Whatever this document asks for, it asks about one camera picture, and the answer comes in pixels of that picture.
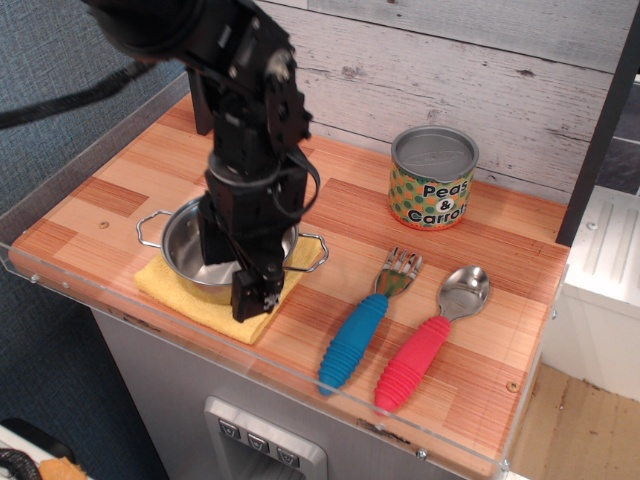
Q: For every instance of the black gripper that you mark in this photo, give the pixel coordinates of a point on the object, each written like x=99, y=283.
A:
x=245, y=222

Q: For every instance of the small steel pot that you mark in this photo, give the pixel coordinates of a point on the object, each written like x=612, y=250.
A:
x=180, y=248

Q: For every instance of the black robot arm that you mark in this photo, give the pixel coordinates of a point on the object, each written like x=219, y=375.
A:
x=243, y=82

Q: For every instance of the yellow folded cloth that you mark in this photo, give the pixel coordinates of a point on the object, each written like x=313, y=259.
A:
x=167, y=289

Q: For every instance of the grey toy fridge cabinet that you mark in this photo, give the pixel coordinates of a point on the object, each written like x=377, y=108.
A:
x=169, y=381

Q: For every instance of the silver dispenser button panel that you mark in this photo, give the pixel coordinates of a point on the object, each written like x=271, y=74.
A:
x=248, y=447

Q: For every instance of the clear acrylic table guard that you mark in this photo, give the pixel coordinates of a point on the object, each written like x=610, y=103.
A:
x=76, y=235

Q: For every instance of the peas and carrots tin can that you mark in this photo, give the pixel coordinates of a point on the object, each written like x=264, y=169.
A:
x=431, y=174

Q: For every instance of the orange plush object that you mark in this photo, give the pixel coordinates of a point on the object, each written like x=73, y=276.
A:
x=61, y=469

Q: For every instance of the white toy sink unit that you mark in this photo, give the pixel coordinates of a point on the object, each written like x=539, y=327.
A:
x=593, y=333

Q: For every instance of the blue handled fork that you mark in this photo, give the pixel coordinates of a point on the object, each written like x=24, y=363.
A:
x=346, y=350

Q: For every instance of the black upright post left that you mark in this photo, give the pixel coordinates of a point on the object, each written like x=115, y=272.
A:
x=203, y=92

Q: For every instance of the black upright post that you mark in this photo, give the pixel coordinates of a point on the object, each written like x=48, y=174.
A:
x=605, y=128
x=203, y=92

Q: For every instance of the red handled spoon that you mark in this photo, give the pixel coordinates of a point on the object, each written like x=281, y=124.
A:
x=463, y=294

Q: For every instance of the black upright post right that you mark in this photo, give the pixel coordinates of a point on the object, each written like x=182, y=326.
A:
x=605, y=128

